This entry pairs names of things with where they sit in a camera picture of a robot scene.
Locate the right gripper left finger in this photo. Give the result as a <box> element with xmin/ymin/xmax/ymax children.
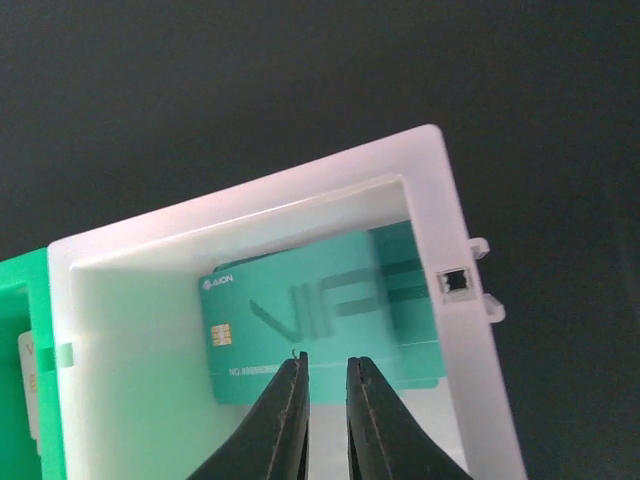
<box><xmin>190</xmin><ymin>352</ymin><xmax>310</xmax><ymax>480</ymax></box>

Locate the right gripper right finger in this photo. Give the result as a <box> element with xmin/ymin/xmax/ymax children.
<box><xmin>346</xmin><ymin>357</ymin><xmax>470</xmax><ymax>480</ymax></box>

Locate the white bin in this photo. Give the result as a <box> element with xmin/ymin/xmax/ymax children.
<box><xmin>48</xmin><ymin>125</ymin><xmax>526</xmax><ymax>479</ymax></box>

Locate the white pagoda credit card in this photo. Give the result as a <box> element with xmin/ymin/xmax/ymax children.
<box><xmin>18</xmin><ymin>330</ymin><xmax>41</xmax><ymax>456</ymax></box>

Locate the teal chip credit card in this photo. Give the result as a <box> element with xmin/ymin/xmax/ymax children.
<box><xmin>197</xmin><ymin>229</ymin><xmax>441</xmax><ymax>406</ymax></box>

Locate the middle green bin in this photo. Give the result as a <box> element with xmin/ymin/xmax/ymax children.
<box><xmin>1</xmin><ymin>248</ymin><xmax>68</xmax><ymax>479</ymax></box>

